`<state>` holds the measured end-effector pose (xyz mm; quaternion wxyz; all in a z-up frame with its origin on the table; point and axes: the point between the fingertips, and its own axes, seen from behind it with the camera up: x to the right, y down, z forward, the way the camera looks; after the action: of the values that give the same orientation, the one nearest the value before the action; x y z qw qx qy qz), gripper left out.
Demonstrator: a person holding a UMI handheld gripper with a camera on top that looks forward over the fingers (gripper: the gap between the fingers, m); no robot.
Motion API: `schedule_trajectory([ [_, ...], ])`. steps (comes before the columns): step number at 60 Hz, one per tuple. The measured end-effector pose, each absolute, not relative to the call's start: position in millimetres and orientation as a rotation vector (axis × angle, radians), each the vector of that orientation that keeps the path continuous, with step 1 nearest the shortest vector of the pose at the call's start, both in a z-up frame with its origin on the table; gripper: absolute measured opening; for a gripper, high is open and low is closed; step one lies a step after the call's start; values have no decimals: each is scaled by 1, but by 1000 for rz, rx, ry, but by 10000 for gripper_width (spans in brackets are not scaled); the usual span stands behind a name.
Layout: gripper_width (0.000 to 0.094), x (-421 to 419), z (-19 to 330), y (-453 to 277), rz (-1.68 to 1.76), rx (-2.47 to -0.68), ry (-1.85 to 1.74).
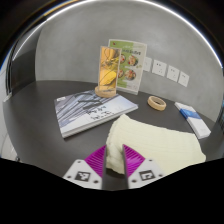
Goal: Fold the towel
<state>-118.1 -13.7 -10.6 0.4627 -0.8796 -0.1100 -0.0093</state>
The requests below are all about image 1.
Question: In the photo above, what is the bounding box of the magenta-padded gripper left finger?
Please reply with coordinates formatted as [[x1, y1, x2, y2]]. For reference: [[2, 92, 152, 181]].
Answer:
[[63, 145, 117, 191]]

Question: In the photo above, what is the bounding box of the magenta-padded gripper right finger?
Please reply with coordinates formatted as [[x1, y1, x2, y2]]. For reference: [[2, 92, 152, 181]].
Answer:
[[115, 143, 167, 191]]

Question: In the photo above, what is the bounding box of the cream ribbed towel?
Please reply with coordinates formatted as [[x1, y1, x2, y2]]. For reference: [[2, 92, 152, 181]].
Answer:
[[105, 113, 207, 176]]

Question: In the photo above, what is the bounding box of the grey striped cover book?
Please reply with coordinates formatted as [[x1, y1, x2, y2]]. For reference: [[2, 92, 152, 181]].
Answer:
[[53, 89, 139, 139]]

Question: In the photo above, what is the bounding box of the beige tape roll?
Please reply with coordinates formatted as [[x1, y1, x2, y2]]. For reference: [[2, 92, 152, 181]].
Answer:
[[147, 95, 167, 112]]

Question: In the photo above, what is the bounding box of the white and blue book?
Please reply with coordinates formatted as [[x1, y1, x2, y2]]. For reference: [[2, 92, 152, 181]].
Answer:
[[174, 101, 212, 140]]

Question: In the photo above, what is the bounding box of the green menu stand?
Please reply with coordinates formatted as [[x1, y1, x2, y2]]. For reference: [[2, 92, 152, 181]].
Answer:
[[107, 38, 148, 96]]

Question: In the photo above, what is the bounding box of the ceiling light strip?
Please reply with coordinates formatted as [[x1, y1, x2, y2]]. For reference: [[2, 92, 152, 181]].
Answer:
[[11, 0, 224, 69]]

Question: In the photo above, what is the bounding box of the white wall socket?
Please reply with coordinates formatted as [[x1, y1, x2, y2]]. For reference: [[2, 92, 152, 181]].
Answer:
[[142, 56, 153, 73], [166, 64, 181, 83], [177, 71, 190, 88], [151, 59, 168, 78]]

